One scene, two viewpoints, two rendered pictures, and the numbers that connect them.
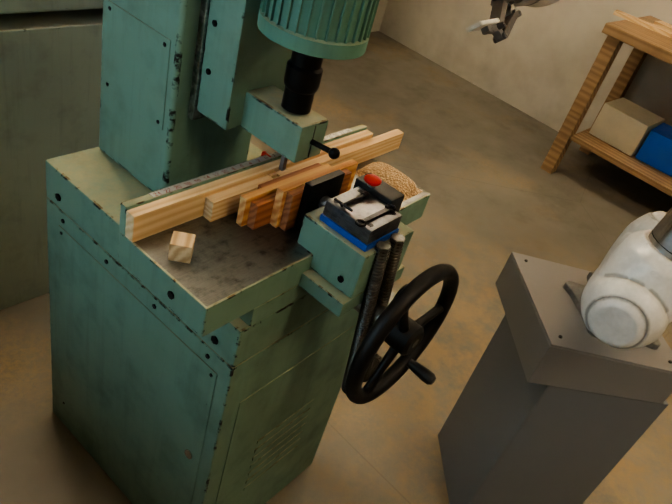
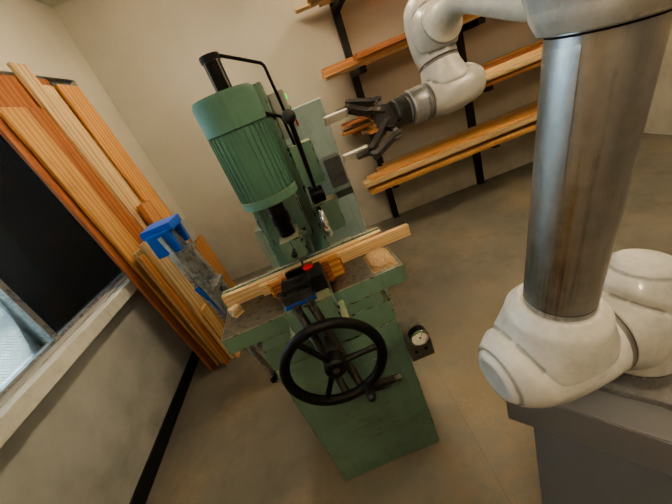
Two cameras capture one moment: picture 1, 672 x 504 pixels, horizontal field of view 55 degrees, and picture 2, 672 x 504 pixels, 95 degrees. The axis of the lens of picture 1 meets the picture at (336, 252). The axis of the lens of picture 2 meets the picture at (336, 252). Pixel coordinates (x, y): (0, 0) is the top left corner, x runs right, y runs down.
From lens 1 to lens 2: 0.97 m
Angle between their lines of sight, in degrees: 51
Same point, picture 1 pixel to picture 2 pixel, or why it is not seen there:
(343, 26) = (252, 193)
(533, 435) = (558, 475)
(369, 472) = (480, 460)
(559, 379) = (539, 423)
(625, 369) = (616, 431)
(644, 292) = (506, 347)
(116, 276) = not seen: hidden behind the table
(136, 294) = not seen: hidden behind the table
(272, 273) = (262, 323)
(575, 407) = (585, 459)
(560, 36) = not seen: outside the picture
